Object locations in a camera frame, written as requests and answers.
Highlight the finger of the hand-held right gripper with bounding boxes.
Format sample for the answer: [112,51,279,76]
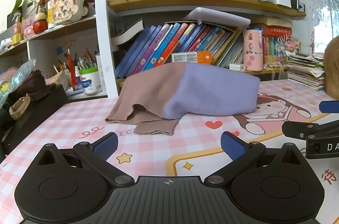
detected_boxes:
[319,101,339,114]
[282,121,339,140]

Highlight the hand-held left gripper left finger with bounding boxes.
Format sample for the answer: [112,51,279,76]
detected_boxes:
[33,132,135,187]

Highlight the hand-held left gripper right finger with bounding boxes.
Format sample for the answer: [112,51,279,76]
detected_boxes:
[204,131,306,187]

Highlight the purple and brown sweater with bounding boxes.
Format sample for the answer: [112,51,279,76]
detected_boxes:
[105,62,260,136]

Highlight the orange cat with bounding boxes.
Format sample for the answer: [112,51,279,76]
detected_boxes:
[323,36,339,97]

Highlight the stack of magazines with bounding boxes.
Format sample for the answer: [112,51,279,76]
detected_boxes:
[286,53,326,90]

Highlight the white can with green rim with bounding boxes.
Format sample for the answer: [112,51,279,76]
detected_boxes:
[79,66,102,95]

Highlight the black box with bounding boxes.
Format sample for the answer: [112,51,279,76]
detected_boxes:
[0,85,69,156]

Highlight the colourful bead ornament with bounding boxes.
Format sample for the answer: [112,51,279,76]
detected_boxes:
[274,37,302,54]

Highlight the cream cloth pouch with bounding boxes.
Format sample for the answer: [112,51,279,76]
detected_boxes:
[45,72,71,90]

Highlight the red tassel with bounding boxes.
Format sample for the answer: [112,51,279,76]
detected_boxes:
[64,48,78,88]

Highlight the pens in white can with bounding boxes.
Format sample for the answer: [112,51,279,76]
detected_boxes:
[75,48,97,69]

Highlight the pink stickered tumbler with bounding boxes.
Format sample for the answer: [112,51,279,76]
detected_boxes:
[243,29,264,71]

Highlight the dark brown cloth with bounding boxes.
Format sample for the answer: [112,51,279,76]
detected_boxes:
[11,70,56,101]

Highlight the beige wristwatch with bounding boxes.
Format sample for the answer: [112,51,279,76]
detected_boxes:
[9,94,31,120]

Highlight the small black device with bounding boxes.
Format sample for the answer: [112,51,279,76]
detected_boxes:
[291,0,305,11]

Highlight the iridescent plastic bag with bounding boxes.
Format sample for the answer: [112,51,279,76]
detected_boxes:
[0,60,36,108]

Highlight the row of leaning colourful books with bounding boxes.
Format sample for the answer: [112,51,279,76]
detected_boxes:
[115,23,245,79]

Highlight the thick black-cover book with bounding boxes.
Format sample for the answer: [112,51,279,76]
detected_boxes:
[111,19,145,46]

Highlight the white side shelf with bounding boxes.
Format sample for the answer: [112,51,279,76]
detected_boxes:
[0,15,98,100]

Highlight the white flat board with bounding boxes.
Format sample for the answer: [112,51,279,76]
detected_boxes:
[183,7,251,27]

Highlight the red round doll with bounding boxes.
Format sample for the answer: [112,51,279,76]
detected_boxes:
[33,12,49,34]

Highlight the yellow bottle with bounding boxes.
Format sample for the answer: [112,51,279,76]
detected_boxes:
[47,0,56,26]

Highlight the pink spray bottle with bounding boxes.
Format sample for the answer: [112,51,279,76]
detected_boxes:
[12,12,24,35]

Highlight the rabbit shaped paper sign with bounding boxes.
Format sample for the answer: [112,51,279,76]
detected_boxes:
[48,0,80,26]

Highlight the green plant leaf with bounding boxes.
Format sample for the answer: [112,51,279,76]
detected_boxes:
[11,0,38,20]

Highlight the wooden bookshelf with white frame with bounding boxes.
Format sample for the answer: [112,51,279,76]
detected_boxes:
[94,0,308,100]

